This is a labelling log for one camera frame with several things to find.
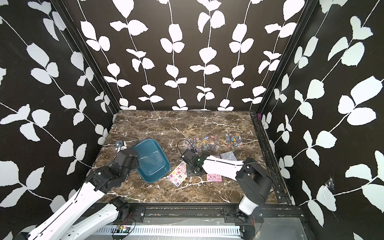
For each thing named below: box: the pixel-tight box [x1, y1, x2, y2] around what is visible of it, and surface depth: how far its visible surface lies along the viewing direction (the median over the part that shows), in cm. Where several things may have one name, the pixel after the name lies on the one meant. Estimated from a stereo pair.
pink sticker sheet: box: [206, 173, 223, 182], surface depth 88 cm
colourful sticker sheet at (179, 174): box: [167, 161, 188, 187], surface depth 90 cm
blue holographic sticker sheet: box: [220, 151, 238, 161], surface depth 98 cm
